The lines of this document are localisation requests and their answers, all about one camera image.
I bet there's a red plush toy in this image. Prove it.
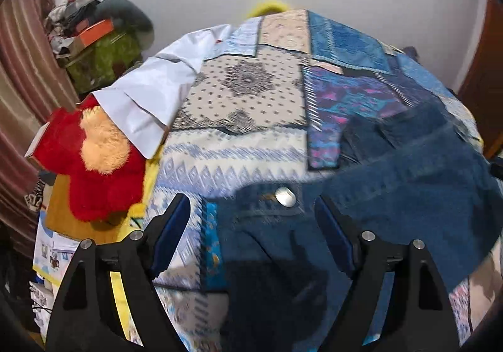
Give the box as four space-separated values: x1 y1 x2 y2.
25 95 146 222

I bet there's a dark green pillow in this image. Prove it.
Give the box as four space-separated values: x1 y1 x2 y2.
93 0 155 50

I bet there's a yellow plush toy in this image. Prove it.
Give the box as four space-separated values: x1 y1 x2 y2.
247 0 291 19

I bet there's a striped brown curtain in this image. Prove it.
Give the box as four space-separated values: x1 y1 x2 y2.
1 0 78 257

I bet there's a blue denim jacket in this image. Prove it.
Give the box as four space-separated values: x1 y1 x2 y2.
214 102 502 351

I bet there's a patchwork patterned bedspread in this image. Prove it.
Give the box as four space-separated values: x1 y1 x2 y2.
129 9 484 351

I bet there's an orange box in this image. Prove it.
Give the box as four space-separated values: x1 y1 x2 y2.
75 19 113 49

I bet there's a brown wooden door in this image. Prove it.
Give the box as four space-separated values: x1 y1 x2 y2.
459 0 503 159

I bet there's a white shirt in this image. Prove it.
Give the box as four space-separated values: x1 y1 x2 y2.
93 24 235 159

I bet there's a green bag with clutter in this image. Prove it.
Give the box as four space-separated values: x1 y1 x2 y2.
63 32 142 95

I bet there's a yellow cardboard box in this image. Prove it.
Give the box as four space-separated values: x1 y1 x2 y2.
44 174 130 246

